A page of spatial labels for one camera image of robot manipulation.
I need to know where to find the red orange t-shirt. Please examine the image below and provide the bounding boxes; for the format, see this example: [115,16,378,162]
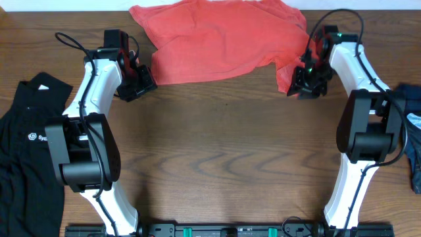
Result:
[129,1,309,93]

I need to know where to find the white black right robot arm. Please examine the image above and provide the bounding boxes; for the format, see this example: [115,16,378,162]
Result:
[287,26,405,232]

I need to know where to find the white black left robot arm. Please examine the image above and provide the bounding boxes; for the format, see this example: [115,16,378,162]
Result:
[45,29,157,236]

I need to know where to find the dark blue jeans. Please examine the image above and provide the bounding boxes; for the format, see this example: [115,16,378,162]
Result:
[395,84,420,194]

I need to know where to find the black polo shirt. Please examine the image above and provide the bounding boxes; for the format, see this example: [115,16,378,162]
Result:
[1,72,72,236]

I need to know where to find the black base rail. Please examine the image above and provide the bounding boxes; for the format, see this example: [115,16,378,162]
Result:
[64,223,395,237]

